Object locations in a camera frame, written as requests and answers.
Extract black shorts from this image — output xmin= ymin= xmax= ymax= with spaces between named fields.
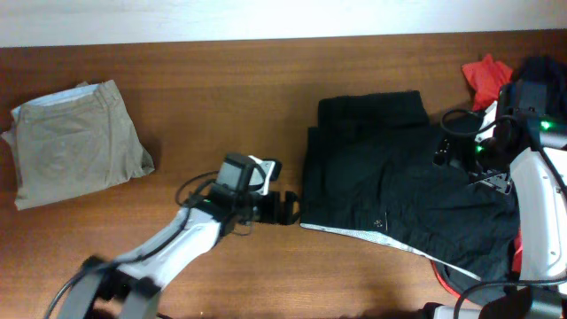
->
xmin=301 ymin=90 xmax=519 ymax=281

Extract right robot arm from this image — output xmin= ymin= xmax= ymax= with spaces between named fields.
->
xmin=424 ymin=80 xmax=566 ymax=319

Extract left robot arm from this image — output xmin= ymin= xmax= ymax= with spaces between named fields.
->
xmin=45 ymin=153 xmax=299 ymax=318

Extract red garment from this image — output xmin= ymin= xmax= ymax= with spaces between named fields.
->
xmin=462 ymin=54 xmax=513 ymax=112

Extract black garment pile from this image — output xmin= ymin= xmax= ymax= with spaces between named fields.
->
xmin=511 ymin=56 xmax=566 ymax=121

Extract dark grey red-trimmed garment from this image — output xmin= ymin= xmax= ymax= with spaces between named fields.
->
xmin=431 ymin=231 xmax=524 ymax=306

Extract folded khaki shorts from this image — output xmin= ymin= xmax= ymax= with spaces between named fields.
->
xmin=1 ymin=81 xmax=155 ymax=210

